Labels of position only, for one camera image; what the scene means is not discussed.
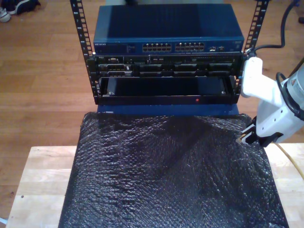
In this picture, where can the black bubble-wrap mat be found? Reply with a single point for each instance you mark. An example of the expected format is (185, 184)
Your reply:
(154, 190)

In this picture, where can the small blue floor item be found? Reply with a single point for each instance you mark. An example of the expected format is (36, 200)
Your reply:
(296, 4)

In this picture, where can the blue base board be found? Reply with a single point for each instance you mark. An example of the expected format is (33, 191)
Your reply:
(142, 110)

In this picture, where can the black Dell server unit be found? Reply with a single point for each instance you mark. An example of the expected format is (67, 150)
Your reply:
(166, 67)

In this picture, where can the black empty rack tray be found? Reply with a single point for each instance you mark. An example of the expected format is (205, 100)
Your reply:
(166, 99)

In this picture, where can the black perforated rack frame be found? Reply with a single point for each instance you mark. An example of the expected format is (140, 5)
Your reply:
(80, 28)

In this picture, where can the white sneaker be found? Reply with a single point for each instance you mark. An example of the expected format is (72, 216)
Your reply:
(3, 15)

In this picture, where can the dark blue shoe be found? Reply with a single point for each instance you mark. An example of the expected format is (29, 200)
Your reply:
(21, 6)

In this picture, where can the blue Netgear network switch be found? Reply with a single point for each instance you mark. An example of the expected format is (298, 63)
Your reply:
(166, 23)

